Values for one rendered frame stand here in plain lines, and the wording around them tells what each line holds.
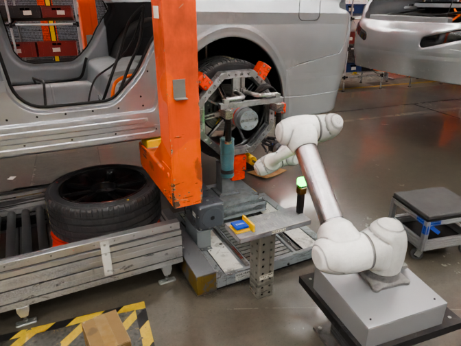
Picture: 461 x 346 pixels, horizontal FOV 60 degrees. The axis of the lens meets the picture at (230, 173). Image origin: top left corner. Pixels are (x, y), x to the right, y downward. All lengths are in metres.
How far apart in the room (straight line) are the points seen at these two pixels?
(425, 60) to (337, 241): 3.10
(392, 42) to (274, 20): 2.20
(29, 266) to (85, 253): 0.26
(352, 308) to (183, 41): 1.33
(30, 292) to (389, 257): 1.69
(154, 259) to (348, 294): 1.09
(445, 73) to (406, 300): 3.01
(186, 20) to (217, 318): 1.47
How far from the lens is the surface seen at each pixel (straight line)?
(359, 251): 1.67
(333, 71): 3.05
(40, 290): 2.29
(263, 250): 2.14
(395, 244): 1.73
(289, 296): 2.36
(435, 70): 4.49
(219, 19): 2.53
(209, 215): 2.40
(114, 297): 2.42
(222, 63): 2.55
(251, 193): 2.92
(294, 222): 2.14
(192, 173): 2.06
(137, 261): 2.30
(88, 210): 2.25
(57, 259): 2.21
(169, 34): 1.87
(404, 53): 4.60
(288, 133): 1.86
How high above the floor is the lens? 1.52
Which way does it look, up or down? 24 degrees down
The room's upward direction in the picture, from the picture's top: straight up
